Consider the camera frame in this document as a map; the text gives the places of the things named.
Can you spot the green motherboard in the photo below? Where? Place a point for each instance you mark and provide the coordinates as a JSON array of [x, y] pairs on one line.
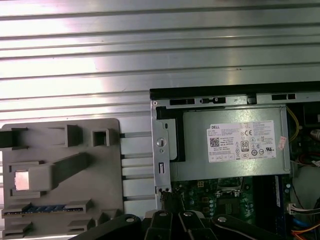
[[200, 200]]

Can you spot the grey parts rack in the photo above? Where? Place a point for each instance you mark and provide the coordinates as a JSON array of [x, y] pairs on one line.
[[105, 162]]

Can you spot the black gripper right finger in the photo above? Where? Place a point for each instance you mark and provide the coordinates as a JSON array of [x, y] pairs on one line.
[[192, 227]]

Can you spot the black PC case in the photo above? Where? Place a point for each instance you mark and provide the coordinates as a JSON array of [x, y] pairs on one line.
[[200, 92]]

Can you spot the white power connector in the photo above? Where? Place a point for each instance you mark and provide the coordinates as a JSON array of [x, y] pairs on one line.
[[291, 209]]

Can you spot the grey power supply unit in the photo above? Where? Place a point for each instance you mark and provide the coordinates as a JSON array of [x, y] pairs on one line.
[[195, 165]]

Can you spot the CPU socket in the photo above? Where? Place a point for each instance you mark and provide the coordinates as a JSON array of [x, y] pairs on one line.
[[232, 206]]

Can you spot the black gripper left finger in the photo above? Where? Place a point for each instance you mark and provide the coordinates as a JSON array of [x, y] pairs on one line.
[[157, 227]]

